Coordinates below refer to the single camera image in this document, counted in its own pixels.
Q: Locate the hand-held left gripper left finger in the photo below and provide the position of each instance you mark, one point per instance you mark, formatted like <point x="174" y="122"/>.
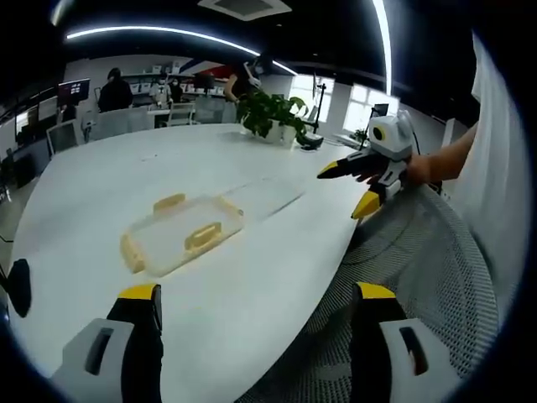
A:
<point x="105" y="357"/>

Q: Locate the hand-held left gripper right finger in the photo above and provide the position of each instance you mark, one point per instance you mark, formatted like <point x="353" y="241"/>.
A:
<point x="377" y="348"/>

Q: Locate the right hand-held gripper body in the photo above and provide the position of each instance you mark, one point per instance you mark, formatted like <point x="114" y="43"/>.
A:
<point x="392" y="140"/>

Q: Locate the clear plastic box yellow buckles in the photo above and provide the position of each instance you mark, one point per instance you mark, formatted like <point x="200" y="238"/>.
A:
<point x="184" y="235"/>

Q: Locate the person's right hand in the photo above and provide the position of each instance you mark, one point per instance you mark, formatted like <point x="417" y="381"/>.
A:
<point x="421" y="170"/>

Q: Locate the small screen on stand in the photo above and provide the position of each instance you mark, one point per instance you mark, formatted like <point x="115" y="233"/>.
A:
<point x="379" y="111"/>

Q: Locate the small green plant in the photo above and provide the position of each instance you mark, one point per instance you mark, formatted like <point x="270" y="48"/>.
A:
<point x="361" y="134"/>

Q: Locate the grey mesh office chair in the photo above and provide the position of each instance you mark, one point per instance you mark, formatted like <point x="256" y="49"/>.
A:
<point x="411" y="268"/>

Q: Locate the green potted plant white pot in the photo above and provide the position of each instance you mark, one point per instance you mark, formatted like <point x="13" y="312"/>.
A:
<point x="268" y="115"/>

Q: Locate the person's white shirt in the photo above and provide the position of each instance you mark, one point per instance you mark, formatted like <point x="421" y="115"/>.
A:
<point x="491" y="168"/>

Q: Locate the long ceiling light strip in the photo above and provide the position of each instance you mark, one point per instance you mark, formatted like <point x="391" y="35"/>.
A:
<point x="385" y="38"/>
<point x="168" y="35"/>

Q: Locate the black oval object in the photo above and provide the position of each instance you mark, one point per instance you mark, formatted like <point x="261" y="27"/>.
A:
<point x="21" y="287"/>

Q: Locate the white office chair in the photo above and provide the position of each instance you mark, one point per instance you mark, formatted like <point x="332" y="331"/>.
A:
<point x="181" y="112"/>
<point x="63" y="136"/>

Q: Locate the ceiling air vent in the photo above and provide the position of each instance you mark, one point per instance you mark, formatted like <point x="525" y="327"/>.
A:
<point x="245" y="7"/>

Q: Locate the dark computer monitor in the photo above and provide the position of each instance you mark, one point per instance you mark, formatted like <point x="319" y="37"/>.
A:
<point x="74" y="90"/>

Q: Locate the black camera stand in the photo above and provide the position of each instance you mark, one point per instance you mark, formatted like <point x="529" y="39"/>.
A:
<point x="315" y="121"/>

